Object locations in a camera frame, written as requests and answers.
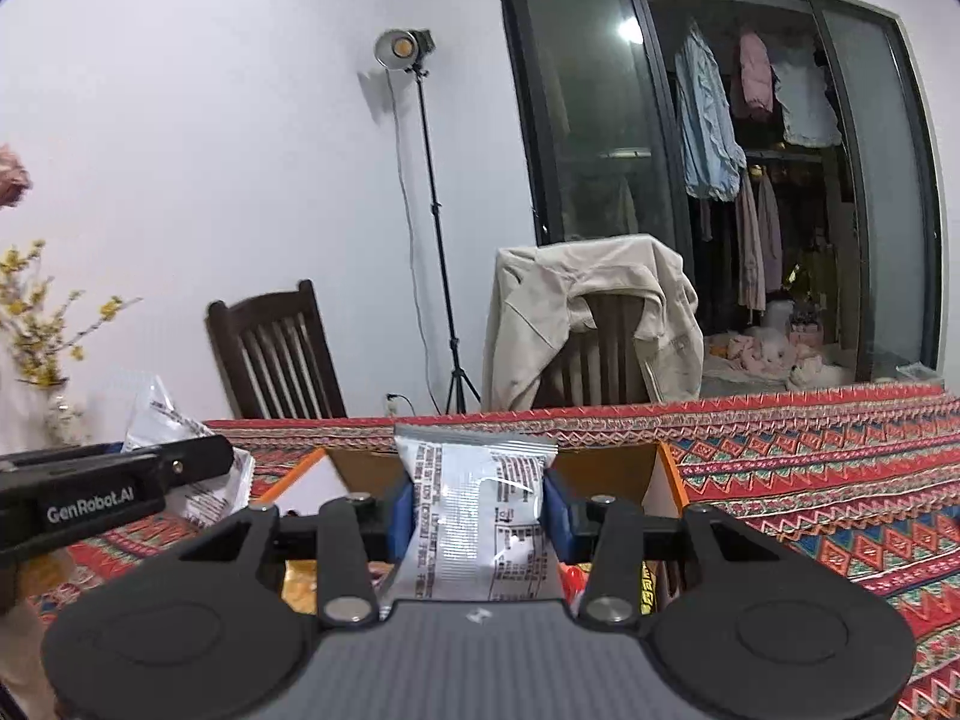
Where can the yellow flower branches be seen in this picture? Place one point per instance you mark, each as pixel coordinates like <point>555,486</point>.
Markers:
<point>35,334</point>

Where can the floral ceramic vase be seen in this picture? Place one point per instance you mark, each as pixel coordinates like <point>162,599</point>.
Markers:
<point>65,423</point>

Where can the pink artificial flower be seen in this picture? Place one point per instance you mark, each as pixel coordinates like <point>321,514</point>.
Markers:
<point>15,181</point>

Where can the black framed glass door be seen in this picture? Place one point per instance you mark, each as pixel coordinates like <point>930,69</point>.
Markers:
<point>780,147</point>

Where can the pink hanging garment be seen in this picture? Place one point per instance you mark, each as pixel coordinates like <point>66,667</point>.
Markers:
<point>752,94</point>

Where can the orange cardboard snack box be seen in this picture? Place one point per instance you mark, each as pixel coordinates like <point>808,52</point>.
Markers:
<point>645,475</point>

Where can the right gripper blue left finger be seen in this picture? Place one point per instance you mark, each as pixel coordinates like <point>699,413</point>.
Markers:
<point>391,524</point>

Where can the white hanging top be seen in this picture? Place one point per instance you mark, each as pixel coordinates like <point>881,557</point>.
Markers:
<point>801,90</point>

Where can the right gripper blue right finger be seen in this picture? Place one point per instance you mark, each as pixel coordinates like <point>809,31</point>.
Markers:
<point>566,519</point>

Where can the red patterned tablecloth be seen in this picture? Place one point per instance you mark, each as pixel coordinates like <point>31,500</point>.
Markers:
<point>812,573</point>

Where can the light blue hanging shirt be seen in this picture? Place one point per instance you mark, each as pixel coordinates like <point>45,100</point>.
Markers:
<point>713,161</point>

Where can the red snack packet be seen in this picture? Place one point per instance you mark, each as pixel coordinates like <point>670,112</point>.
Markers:
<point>574,579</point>

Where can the dark wooden chair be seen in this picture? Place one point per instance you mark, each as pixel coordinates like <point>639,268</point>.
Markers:
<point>273,356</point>

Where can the beige jacket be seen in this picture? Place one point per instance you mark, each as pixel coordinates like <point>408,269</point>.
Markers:
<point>539,300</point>

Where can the wooden chair with jacket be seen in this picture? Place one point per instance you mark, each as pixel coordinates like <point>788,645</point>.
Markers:
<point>598,366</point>

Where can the silver white snack packet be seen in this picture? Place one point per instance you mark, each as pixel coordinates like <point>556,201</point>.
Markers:
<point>478,503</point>

